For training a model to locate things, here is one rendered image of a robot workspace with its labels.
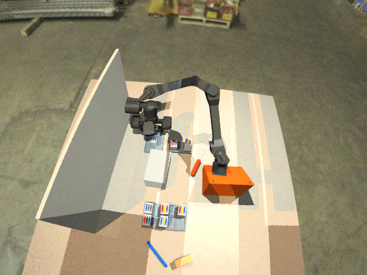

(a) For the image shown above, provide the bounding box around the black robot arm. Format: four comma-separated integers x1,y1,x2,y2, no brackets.
124,76,231,176

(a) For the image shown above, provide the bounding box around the white flat panel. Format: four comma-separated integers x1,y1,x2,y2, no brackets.
35,49,132,234

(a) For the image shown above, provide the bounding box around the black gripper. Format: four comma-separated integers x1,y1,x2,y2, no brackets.
131,114,171,133

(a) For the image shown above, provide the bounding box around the orange-handled screwdriver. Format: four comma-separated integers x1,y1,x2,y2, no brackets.
191,148,206,176

